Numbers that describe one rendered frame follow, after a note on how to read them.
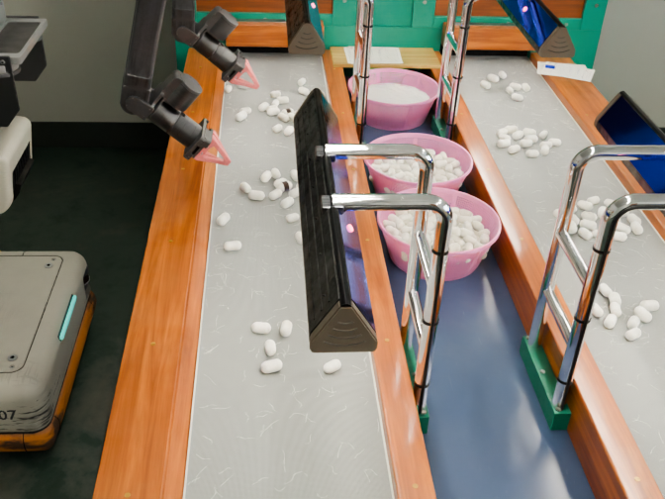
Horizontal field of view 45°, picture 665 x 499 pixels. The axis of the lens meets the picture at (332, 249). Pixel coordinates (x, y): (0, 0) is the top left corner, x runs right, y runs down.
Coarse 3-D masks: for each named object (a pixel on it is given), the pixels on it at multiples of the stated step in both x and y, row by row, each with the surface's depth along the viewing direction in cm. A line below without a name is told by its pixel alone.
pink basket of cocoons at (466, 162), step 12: (420, 144) 206; (432, 144) 206; (444, 144) 204; (456, 144) 202; (456, 156) 202; (468, 156) 197; (372, 168) 189; (468, 168) 194; (384, 180) 189; (396, 180) 185; (456, 180) 187; (384, 192) 192; (396, 192) 189
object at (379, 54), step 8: (344, 48) 252; (352, 48) 253; (376, 48) 254; (384, 48) 254; (392, 48) 254; (352, 56) 246; (376, 56) 247; (384, 56) 247; (392, 56) 248; (400, 56) 248
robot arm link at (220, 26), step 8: (216, 8) 204; (208, 16) 205; (216, 16) 203; (224, 16) 203; (232, 16) 207; (200, 24) 206; (208, 24) 204; (216, 24) 204; (224, 24) 204; (232, 24) 204; (176, 32) 202; (184, 32) 202; (192, 32) 203; (200, 32) 204; (216, 32) 205; (224, 32) 205; (184, 40) 203; (192, 40) 204; (224, 40) 208
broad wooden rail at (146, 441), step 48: (192, 48) 251; (192, 192) 178; (192, 240) 162; (144, 288) 148; (192, 288) 150; (144, 336) 137; (192, 336) 140; (144, 384) 128; (192, 384) 131; (144, 432) 119; (96, 480) 112; (144, 480) 112
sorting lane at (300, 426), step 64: (256, 64) 248; (320, 64) 250; (256, 128) 211; (256, 256) 163; (256, 320) 146; (256, 384) 132; (320, 384) 133; (192, 448) 120; (256, 448) 121; (320, 448) 122; (384, 448) 122
